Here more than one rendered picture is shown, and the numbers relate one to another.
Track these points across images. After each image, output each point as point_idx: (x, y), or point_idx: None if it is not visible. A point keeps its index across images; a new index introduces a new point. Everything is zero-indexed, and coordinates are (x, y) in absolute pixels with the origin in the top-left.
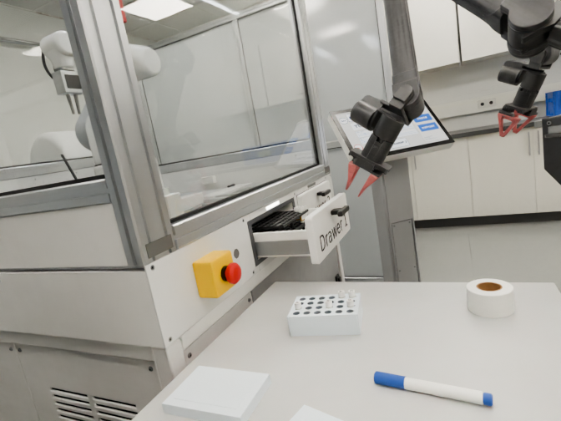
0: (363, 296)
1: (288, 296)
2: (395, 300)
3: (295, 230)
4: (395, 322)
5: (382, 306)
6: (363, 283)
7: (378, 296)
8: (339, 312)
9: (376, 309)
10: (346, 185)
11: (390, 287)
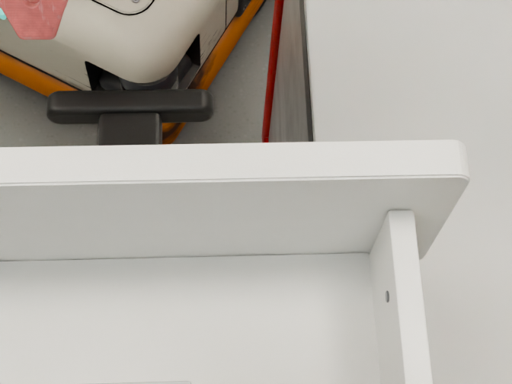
0: (437, 115)
1: (486, 381)
2: (444, 27)
3: (415, 281)
4: None
5: (488, 52)
6: (333, 137)
7: (430, 73)
8: None
9: (511, 64)
10: (63, 11)
11: (358, 52)
